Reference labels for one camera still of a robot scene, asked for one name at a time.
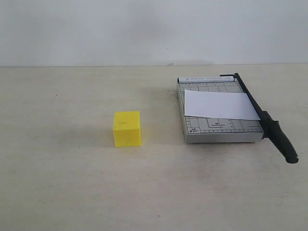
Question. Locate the yellow foam cube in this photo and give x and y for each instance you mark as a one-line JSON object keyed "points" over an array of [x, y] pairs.
{"points": [[127, 129]]}

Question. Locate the white paper sheet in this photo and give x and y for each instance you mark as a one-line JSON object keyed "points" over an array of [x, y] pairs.
{"points": [[224, 105]]}

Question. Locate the black cutter blade arm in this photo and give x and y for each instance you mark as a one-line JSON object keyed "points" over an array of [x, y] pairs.
{"points": [[271, 128]]}

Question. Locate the grey paper cutter base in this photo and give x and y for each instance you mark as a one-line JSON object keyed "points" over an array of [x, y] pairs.
{"points": [[215, 130]]}

